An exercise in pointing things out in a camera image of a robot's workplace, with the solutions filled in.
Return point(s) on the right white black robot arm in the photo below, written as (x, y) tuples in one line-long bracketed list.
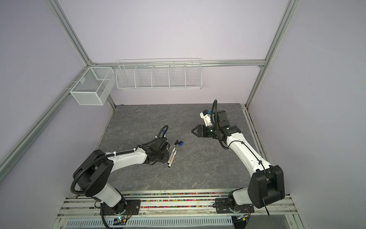
[(266, 185)]

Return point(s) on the long white wire basket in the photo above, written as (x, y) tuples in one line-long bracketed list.
[(175, 73)]

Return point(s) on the black whiteboard marker two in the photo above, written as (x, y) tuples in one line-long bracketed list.
[(173, 153)]

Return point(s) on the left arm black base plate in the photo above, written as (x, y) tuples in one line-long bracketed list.
[(126, 207)]

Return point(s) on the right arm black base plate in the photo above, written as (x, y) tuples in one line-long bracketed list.
[(227, 205)]

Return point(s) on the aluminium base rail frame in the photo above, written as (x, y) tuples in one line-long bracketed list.
[(178, 203)]

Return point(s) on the black whiteboard marker one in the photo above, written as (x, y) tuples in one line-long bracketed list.
[(169, 160)]

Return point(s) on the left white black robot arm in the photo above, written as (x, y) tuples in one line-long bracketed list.
[(91, 177)]

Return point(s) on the white mesh box basket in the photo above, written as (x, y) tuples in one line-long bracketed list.
[(94, 86)]

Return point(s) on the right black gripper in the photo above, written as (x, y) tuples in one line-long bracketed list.
[(202, 130)]

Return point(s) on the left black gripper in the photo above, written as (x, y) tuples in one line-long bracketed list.
[(166, 155)]

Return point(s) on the white vented cable duct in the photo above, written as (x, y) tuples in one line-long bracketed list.
[(150, 222)]

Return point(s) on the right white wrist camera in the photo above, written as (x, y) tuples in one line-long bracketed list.
[(206, 116)]

